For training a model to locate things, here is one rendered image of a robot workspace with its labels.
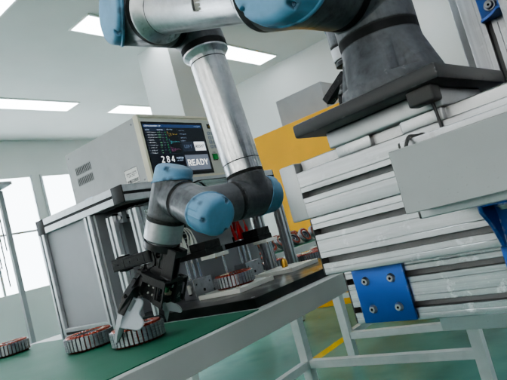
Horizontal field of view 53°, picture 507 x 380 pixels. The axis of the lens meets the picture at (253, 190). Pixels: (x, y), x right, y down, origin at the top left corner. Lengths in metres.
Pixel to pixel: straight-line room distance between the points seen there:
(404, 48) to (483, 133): 0.24
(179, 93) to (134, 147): 4.24
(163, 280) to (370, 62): 0.56
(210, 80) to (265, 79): 6.86
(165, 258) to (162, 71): 5.01
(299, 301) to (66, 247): 0.75
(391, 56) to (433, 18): 6.12
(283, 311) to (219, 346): 0.21
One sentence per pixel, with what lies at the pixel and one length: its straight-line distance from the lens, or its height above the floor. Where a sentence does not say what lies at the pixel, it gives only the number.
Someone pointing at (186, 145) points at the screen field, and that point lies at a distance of 1.58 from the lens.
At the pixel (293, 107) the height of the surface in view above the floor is 2.15.
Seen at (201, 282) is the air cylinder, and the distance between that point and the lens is 1.47.
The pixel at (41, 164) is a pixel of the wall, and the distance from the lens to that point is 8.78.
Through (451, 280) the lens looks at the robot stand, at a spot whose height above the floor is 0.77.
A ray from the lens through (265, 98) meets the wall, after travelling 7.84.
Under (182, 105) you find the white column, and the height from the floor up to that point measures 2.48.
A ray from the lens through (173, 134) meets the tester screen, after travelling 1.55.
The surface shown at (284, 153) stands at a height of 1.67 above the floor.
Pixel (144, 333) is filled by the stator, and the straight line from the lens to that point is 1.06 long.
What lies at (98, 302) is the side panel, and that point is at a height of 0.83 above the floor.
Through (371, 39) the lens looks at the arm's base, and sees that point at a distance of 0.73.
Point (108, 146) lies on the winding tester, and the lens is 1.59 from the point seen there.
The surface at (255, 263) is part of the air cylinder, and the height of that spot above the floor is 0.81.
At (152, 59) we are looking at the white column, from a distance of 6.06.
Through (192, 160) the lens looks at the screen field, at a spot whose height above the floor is 1.18.
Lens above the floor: 0.90
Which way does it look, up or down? 5 degrees up
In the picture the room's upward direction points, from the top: 15 degrees counter-clockwise
